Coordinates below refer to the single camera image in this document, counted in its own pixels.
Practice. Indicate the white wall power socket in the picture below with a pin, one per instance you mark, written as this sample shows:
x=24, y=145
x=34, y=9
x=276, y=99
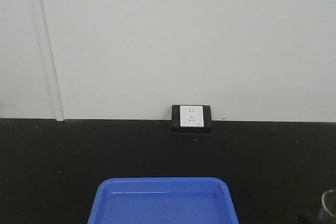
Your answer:
x=191, y=116

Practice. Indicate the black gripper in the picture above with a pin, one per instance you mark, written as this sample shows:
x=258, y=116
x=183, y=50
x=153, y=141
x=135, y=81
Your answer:
x=307, y=217

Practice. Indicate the blue plastic tray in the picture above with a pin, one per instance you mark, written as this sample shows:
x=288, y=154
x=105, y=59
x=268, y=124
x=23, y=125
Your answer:
x=163, y=200

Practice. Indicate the black socket mounting box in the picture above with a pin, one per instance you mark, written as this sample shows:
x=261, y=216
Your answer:
x=175, y=122

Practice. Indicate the clear glass beaker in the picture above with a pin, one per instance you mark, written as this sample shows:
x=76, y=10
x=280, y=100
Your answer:
x=327, y=210

